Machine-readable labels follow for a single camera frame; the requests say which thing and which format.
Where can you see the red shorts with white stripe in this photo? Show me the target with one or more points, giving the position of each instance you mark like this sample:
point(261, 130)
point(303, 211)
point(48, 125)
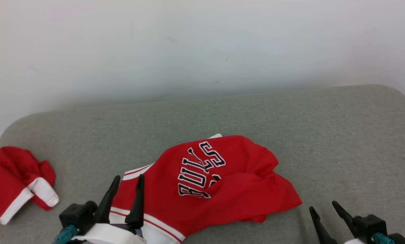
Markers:
point(9, 173)

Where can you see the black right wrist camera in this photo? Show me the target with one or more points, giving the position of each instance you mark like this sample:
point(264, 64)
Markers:
point(370, 225)

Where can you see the teal camera connector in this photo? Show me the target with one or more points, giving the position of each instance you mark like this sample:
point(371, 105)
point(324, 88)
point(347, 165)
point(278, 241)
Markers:
point(381, 238)
point(65, 234)

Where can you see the teal right camera connector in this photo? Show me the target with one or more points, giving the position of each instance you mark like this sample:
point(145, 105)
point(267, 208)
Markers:
point(381, 238)

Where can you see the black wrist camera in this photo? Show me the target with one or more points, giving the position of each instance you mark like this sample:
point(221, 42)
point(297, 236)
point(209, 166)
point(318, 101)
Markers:
point(77, 215)
point(370, 225)

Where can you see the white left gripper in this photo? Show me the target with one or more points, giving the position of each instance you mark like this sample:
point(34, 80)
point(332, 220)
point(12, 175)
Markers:
point(111, 235)

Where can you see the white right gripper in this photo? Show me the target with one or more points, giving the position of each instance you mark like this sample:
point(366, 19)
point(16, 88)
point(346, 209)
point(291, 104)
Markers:
point(357, 241)

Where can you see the teal left camera connector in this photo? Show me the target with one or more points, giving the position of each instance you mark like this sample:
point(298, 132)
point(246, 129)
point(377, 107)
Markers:
point(65, 234)

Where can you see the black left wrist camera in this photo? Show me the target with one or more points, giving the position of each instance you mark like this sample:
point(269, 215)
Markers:
point(77, 215)

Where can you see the red Bulls basketball jersey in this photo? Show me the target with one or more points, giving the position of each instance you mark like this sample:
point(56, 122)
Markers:
point(236, 183)

